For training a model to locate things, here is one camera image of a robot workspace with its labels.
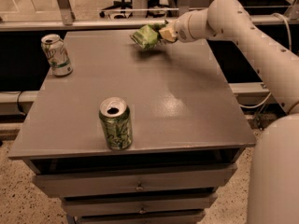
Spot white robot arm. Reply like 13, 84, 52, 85
160, 0, 299, 224

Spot grey drawer cabinet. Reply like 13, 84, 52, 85
9, 30, 256, 224

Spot green soda can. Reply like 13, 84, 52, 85
99, 97, 133, 150

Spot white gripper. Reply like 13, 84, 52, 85
159, 13, 191, 43

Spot black office chair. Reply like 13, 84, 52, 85
99, 0, 132, 19

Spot green jalapeno chip bag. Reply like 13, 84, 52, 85
130, 24, 164, 49

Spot metal railing frame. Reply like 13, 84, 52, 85
0, 0, 298, 32

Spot white green 7up can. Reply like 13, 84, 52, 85
41, 34, 73, 77

